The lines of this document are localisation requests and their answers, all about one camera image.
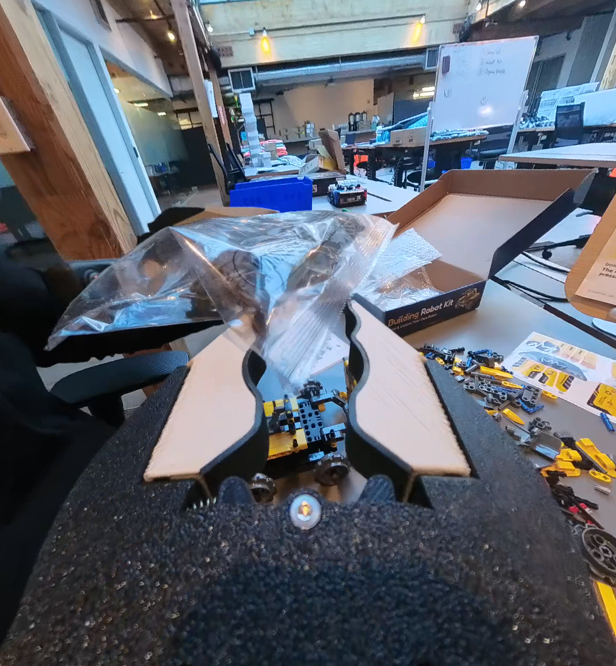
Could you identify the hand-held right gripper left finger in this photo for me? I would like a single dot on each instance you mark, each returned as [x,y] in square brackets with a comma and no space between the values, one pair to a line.
[209,411]

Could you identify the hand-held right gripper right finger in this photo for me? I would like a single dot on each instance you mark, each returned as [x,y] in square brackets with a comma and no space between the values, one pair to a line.
[406,411]

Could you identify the yellow black toy vehicle model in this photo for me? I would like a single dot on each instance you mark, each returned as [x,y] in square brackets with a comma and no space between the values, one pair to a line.
[297,426]

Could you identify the pile of small building pieces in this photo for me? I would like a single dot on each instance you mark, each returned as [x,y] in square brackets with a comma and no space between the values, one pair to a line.
[495,385]

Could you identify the clear plastic parts bag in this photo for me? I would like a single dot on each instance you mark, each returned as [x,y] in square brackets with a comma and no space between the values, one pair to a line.
[209,270]

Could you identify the dark blue cardboard kit box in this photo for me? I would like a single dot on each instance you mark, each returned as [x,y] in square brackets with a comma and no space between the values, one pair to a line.
[469,223]

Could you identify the person's left forearm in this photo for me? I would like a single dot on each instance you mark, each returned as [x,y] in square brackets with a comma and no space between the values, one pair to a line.
[21,302]

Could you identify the grey desk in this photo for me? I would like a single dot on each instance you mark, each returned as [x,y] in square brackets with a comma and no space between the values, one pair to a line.
[521,322]

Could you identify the bundle of clear plastic bags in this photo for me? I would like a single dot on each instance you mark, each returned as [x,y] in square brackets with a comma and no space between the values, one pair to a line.
[406,270]

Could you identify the yellow grey sticker sheet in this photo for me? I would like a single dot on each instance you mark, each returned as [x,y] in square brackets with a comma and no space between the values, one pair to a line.
[573,374]

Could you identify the person's body in dark clothes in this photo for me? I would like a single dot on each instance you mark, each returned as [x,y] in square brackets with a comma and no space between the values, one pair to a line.
[21,468]

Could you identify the blue storage bin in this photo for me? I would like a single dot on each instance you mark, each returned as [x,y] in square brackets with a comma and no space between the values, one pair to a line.
[271,195]

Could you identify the background toy car model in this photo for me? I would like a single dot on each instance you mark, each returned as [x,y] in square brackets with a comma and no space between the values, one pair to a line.
[347,192]

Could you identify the dark grey toothed wheel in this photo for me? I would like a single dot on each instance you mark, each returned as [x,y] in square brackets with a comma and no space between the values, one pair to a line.
[607,556]

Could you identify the cardboard sign with paper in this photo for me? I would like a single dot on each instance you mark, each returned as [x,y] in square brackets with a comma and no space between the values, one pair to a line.
[609,249]

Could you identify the white board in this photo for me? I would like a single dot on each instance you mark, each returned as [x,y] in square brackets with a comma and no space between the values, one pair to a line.
[485,83]

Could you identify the hanging lamp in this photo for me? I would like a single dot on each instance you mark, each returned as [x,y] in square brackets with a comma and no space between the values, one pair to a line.
[264,42]

